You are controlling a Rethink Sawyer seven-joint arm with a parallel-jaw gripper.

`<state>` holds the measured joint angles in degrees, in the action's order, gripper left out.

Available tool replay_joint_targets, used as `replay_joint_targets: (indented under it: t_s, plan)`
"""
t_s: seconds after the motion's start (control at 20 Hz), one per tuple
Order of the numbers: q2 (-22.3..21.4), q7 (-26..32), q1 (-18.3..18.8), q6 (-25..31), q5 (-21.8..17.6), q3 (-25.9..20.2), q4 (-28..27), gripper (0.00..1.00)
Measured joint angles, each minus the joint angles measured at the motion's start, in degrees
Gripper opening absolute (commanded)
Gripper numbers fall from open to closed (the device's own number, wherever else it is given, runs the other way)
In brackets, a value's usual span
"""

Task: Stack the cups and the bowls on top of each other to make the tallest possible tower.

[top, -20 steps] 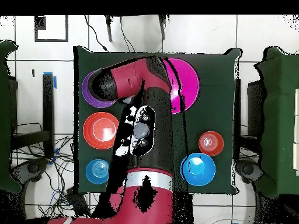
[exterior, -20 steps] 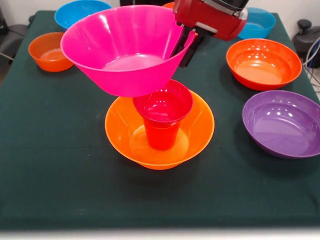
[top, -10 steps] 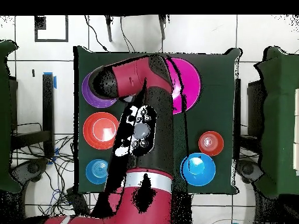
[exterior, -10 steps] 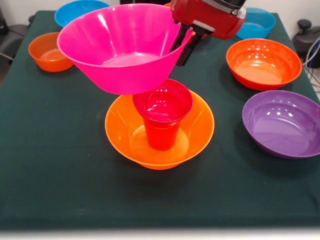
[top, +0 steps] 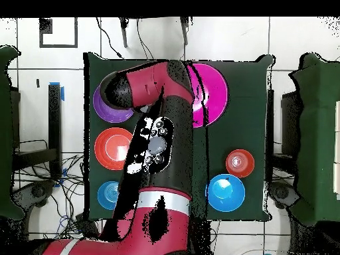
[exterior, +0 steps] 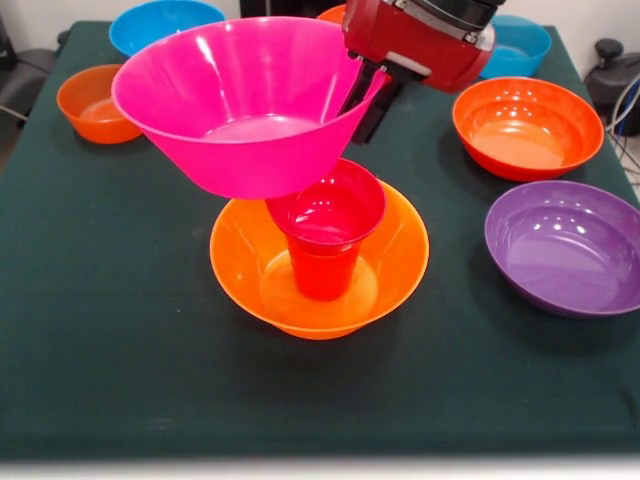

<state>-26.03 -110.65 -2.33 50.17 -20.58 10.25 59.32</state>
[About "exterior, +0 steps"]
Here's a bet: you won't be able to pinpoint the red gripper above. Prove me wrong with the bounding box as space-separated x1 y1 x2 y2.
335 0 497 147

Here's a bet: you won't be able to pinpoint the orange cup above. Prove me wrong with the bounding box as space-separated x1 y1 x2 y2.
285 234 361 303

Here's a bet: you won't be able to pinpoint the small magenta bowl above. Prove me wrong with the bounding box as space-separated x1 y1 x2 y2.
265 157 388 257

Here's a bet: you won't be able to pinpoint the tangled floor cables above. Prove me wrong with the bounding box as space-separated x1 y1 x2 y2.
604 74 640 186

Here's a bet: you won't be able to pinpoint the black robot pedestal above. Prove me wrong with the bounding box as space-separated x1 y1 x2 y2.
239 0 346 24

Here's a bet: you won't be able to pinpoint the small orange bowl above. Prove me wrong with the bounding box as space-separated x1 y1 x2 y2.
56 63 144 146

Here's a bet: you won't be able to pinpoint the small light blue bowl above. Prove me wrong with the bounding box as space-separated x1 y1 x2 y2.
478 14 553 80

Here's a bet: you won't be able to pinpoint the black office chair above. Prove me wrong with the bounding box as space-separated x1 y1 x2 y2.
583 38 640 106

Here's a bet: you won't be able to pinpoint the large blue bowl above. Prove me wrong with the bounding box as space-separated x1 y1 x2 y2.
108 0 227 59

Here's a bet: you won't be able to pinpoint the grey office chair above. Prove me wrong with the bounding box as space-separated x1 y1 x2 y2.
0 12 71 136

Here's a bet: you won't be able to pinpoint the large pink bowl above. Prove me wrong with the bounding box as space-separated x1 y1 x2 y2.
110 15 392 201

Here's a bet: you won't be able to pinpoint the large yellow-orange bowl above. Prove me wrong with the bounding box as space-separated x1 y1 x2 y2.
209 179 431 341

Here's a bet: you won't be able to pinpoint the wide red-orange bowl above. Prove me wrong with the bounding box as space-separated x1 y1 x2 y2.
451 76 605 183
315 3 347 25

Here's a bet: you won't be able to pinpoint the dark green tablecloth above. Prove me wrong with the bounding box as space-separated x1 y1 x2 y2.
0 19 640 459

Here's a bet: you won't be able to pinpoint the wide purple bowl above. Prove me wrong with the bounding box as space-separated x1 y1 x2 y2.
483 179 640 320

